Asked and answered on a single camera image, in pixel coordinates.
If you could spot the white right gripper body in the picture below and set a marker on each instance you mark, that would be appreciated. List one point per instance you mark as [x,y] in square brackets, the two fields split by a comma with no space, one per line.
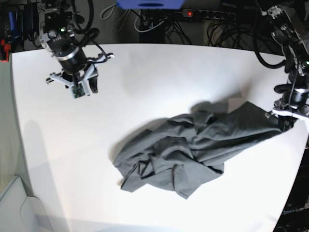
[80,77]

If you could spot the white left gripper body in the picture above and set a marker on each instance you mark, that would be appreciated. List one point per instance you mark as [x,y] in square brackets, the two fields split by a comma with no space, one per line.
[282,109]

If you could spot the dark grey t-shirt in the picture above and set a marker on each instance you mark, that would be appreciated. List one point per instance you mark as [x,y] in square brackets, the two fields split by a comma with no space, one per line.
[186,151]

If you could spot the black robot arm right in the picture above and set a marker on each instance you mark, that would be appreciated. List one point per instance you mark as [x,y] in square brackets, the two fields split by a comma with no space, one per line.
[73,47]

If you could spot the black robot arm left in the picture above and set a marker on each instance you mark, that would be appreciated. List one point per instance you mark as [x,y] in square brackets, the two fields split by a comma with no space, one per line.
[288,21]

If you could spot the red and black clamp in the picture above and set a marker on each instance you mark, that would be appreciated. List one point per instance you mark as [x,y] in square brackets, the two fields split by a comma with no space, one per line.
[5,49]

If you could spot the blue box at top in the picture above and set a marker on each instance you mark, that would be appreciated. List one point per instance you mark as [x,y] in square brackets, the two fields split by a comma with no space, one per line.
[150,4]

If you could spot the black power strip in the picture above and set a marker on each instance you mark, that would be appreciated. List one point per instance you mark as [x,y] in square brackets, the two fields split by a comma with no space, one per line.
[207,14]

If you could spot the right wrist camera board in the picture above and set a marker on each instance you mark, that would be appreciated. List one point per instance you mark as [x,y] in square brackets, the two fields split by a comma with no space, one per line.
[77,91]

